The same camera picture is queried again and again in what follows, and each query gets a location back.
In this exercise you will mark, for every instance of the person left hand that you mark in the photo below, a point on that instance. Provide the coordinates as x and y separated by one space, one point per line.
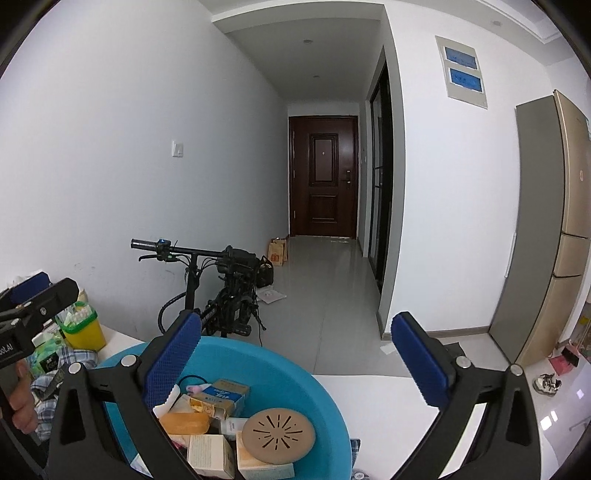
18 378

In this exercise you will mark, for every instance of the green white carton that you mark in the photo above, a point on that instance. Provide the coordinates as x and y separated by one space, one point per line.
45 357

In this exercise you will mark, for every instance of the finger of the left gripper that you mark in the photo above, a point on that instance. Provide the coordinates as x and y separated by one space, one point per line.
25 290
50 302

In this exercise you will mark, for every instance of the orange soap bar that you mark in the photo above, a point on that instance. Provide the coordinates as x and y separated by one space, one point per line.
185 424

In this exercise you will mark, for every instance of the dark brown entry door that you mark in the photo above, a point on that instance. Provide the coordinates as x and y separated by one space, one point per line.
323 175

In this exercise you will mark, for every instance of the blue plaid shirt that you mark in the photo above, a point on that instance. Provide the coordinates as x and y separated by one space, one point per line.
46 388

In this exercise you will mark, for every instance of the cream carton box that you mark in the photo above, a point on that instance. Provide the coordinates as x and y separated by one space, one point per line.
254 469

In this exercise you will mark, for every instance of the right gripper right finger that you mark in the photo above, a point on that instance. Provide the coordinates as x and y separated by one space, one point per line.
425 357

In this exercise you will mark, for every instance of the black sliding door frame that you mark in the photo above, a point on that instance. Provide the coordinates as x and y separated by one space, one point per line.
381 171

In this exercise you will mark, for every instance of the blue white medicine box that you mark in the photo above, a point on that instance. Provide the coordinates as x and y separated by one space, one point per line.
238 393

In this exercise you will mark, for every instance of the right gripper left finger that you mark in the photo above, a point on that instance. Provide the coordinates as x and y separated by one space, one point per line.
165 357

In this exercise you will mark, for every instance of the white paper on floor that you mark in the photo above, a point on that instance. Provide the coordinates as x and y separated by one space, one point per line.
268 295

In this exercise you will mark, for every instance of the grey gold refrigerator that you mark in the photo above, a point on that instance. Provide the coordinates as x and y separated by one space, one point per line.
552 238

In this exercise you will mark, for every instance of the yellow green container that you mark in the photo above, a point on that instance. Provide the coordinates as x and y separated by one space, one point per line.
81 328

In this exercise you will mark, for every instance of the white green small box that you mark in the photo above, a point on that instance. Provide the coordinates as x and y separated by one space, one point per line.
210 455

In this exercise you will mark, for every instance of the pink item on floor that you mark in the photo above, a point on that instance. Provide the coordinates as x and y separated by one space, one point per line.
566 361

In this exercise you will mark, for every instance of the beige round perforated disc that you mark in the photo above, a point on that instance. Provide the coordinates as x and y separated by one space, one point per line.
278 436

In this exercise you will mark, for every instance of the white sneaker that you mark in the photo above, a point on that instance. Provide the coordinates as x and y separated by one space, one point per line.
547 384

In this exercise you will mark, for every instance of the gold foil box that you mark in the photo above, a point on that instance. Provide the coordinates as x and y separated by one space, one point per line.
215 407

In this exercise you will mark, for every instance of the brown paper bag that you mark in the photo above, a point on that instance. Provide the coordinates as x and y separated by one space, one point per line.
277 251

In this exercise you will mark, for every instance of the white light switch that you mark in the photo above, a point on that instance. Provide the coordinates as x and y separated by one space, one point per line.
177 149

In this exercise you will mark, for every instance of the grey electrical panel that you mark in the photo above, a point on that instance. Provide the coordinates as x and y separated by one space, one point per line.
462 73

